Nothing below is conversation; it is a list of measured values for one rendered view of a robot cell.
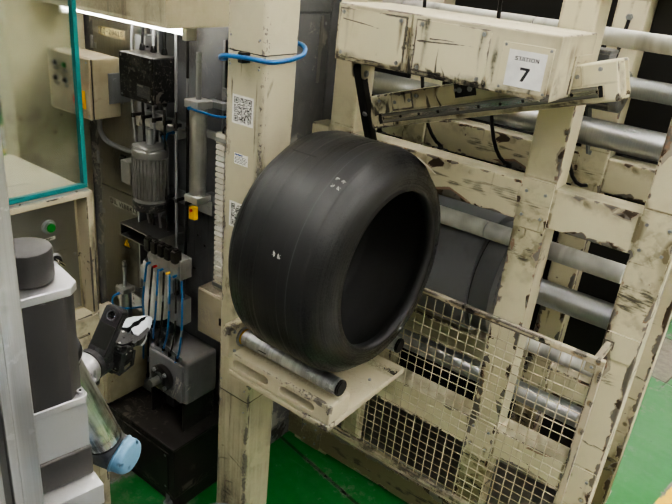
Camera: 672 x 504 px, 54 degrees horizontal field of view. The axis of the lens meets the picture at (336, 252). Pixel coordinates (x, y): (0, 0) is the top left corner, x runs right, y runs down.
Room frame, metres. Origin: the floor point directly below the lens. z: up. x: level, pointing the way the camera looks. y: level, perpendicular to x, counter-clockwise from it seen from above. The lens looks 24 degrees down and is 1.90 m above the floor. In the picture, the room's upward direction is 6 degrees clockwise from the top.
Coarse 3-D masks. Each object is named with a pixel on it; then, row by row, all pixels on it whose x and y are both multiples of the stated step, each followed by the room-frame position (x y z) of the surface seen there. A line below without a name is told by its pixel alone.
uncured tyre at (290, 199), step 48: (336, 144) 1.53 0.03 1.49; (384, 144) 1.56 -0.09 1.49; (288, 192) 1.40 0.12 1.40; (336, 192) 1.37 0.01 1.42; (384, 192) 1.42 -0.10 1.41; (432, 192) 1.62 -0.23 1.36; (240, 240) 1.38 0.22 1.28; (288, 240) 1.32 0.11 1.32; (336, 240) 1.31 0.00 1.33; (384, 240) 1.81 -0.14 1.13; (432, 240) 1.65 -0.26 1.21; (240, 288) 1.37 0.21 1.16; (288, 288) 1.28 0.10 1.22; (336, 288) 1.30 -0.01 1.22; (384, 288) 1.73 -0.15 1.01; (288, 336) 1.30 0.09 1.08; (336, 336) 1.31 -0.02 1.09; (384, 336) 1.51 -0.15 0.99
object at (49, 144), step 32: (0, 0) 1.49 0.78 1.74; (32, 0) 1.55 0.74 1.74; (64, 0) 1.62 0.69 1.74; (0, 32) 1.49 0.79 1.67; (32, 32) 1.55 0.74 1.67; (64, 32) 1.61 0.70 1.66; (0, 64) 1.48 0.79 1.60; (32, 64) 1.54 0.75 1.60; (64, 64) 1.61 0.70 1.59; (0, 96) 1.47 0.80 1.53; (32, 96) 1.54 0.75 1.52; (64, 96) 1.60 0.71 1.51; (0, 128) 1.47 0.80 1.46; (32, 128) 1.53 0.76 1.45; (64, 128) 1.60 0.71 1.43; (32, 160) 1.52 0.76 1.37; (64, 160) 1.59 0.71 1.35; (32, 192) 1.52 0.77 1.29
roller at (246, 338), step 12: (240, 336) 1.55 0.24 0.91; (252, 336) 1.54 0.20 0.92; (252, 348) 1.52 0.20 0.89; (264, 348) 1.50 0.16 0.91; (276, 360) 1.47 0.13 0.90; (288, 360) 1.45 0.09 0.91; (300, 372) 1.42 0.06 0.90; (312, 372) 1.41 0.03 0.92; (324, 372) 1.40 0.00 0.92; (324, 384) 1.38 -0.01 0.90; (336, 384) 1.37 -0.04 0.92
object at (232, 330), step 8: (232, 320) 1.57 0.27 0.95; (240, 320) 1.57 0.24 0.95; (224, 328) 1.53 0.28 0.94; (232, 328) 1.53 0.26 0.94; (240, 328) 1.56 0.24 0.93; (224, 336) 1.53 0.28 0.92; (232, 336) 1.53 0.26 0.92; (224, 344) 1.53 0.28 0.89; (232, 344) 1.53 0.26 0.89; (240, 344) 1.56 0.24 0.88; (224, 352) 1.53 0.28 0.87; (232, 352) 1.53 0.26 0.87
